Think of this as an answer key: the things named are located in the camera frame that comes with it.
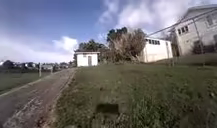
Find dark cover in grass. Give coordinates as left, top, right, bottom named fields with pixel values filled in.
left=95, top=102, right=120, bottom=116

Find bare brown bush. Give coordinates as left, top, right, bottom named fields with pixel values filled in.
left=107, top=27, right=148, bottom=64

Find wooden post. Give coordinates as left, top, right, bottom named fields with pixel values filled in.
left=38, top=63, right=43, bottom=78

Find long white building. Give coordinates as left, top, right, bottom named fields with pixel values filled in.
left=139, top=37, right=174, bottom=64

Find green grass field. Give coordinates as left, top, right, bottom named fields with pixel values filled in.
left=49, top=53, right=217, bottom=128

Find small white shed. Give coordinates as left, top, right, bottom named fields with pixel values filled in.
left=74, top=50, right=101, bottom=68

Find row of distant houses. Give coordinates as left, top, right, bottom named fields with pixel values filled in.
left=0, top=59, right=75, bottom=72

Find grey two-storey house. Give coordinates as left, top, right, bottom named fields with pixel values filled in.
left=173, top=3, right=217, bottom=57

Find grey gravel track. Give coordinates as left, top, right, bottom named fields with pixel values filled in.
left=0, top=67, right=78, bottom=128

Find dark green trees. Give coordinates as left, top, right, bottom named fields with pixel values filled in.
left=73, top=27, right=130, bottom=64

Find overhead wires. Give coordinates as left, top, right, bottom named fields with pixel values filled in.
left=146, top=7, right=217, bottom=38

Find grass strip beside track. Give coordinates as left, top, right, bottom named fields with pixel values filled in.
left=0, top=70, right=55, bottom=97

